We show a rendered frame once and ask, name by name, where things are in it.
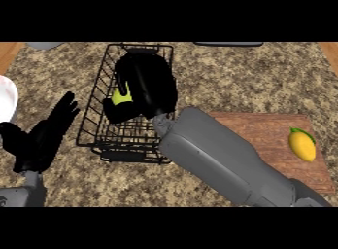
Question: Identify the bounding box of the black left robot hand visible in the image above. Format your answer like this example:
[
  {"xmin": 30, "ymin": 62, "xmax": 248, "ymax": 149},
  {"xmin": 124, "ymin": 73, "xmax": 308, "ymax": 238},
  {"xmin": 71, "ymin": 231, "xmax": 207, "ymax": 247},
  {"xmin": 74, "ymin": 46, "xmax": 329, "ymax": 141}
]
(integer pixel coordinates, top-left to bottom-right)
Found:
[{"xmin": 0, "ymin": 91, "xmax": 82, "ymax": 174}]

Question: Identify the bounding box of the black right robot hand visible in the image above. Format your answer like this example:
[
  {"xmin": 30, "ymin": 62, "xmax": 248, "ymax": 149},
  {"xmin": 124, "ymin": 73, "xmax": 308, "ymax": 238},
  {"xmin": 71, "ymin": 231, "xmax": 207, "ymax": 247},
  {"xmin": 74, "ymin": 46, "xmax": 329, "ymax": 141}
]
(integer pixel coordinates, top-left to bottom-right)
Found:
[{"xmin": 101, "ymin": 52, "xmax": 179, "ymax": 125}]

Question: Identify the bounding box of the green pear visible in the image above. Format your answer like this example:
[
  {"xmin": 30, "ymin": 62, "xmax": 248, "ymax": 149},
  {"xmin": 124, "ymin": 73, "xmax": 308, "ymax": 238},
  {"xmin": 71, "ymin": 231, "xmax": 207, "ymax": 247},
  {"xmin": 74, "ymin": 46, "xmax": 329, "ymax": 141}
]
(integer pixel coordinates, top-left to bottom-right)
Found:
[{"xmin": 109, "ymin": 85, "xmax": 134, "ymax": 106}]

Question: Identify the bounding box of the brown wooden cutting board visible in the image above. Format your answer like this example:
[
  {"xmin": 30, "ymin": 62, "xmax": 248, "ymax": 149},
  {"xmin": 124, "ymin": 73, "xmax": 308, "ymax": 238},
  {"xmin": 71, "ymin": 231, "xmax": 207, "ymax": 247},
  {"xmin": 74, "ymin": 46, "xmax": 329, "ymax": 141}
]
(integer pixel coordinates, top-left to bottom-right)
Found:
[{"xmin": 205, "ymin": 112, "xmax": 336, "ymax": 195}]

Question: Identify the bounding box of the grey rounded object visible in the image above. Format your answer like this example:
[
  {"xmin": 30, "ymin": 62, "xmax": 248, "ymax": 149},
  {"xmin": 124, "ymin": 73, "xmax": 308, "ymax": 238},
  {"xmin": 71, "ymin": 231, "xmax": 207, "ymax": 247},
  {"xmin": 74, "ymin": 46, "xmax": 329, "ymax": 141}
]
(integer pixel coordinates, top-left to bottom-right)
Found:
[{"xmin": 24, "ymin": 42, "xmax": 64, "ymax": 51}]

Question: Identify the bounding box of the yellow mango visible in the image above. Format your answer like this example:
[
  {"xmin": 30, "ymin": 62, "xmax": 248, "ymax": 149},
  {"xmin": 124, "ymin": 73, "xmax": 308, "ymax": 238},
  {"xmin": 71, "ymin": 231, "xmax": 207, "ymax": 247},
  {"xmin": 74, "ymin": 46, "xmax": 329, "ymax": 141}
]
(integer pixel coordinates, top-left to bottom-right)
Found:
[{"xmin": 286, "ymin": 126, "xmax": 317, "ymax": 163}]

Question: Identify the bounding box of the black wire tiered basket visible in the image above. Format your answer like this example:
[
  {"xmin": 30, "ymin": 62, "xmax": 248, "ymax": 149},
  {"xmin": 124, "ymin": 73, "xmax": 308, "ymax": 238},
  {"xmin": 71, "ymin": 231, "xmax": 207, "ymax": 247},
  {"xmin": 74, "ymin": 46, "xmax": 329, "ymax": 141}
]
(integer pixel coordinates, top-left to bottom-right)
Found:
[{"xmin": 74, "ymin": 43, "xmax": 177, "ymax": 165}]

